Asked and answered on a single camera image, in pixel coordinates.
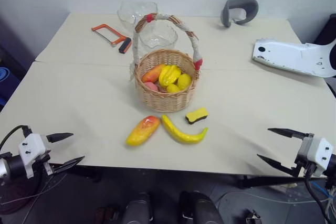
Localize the white plastic robot shell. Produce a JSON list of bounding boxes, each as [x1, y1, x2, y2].
[[252, 38, 336, 79]]

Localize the pink toy peach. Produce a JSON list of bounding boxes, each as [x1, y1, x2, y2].
[[143, 81, 159, 92]]

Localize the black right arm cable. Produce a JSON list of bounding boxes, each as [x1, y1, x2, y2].
[[303, 165, 336, 224]]

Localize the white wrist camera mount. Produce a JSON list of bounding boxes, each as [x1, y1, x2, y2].
[[18, 133, 52, 179], [306, 136, 335, 177]]

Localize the large yellow toy lemon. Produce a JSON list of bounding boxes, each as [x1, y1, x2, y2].
[[176, 73, 193, 90]]

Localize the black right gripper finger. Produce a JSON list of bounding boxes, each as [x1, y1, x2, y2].
[[257, 154, 300, 178], [267, 127, 309, 139]]

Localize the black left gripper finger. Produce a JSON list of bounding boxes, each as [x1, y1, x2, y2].
[[46, 132, 74, 144], [53, 155, 86, 175]]

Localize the orange hacksaw black handle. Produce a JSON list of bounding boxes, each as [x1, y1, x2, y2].
[[91, 23, 132, 55]]

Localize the wicker basket with handle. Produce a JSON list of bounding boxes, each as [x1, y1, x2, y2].
[[129, 13, 204, 113]]

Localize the large clear glass bowl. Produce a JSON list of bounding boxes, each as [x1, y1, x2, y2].
[[117, 1, 159, 29]]

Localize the glossy orange yellow toy mango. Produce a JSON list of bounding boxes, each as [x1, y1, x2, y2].
[[125, 115, 161, 147]]

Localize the grey curved head strap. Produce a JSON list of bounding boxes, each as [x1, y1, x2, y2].
[[220, 0, 259, 28]]

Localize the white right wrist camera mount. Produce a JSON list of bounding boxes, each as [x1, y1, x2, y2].
[[306, 136, 335, 177]]

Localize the dark rounded shape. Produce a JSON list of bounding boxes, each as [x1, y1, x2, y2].
[[179, 190, 224, 224], [122, 191, 153, 224]]

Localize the black object behind table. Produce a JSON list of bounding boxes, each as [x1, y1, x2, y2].
[[313, 13, 336, 47]]

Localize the small clear glass bowl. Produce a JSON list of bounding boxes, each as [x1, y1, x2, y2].
[[139, 20, 179, 50]]

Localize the yellow toy starfruit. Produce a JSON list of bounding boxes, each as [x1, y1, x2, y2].
[[157, 65, 183, 89]]

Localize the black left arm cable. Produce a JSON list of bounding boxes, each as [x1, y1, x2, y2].
[[0, 124, 33, 154]]

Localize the small yellow toy lemon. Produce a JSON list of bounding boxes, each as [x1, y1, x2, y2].
[[166, 83, 181, 94]]

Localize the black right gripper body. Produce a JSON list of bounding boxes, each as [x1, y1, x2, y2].
[[294, 133, 316, 178]]

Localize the black table frame bar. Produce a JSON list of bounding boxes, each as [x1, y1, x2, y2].
[[235, 173, 329, 189]]

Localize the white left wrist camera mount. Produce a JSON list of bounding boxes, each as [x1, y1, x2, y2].
[[18, 133, 52, 179]]

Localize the blue foam roll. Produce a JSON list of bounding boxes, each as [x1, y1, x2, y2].
[[0, 67, 20, 107]]

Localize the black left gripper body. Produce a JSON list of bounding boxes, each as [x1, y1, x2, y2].
[[38, 150, 57, 176]]

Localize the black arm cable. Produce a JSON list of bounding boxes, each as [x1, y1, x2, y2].
[[303, 165, 336, 224], [0, 124, 33, 154]]

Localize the yellow toy banana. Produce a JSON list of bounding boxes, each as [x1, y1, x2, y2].
[[161, 114, 209, 145]]

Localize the yellow and black sponge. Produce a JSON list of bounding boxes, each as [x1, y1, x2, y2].
[[185, 106, 210, 125]]

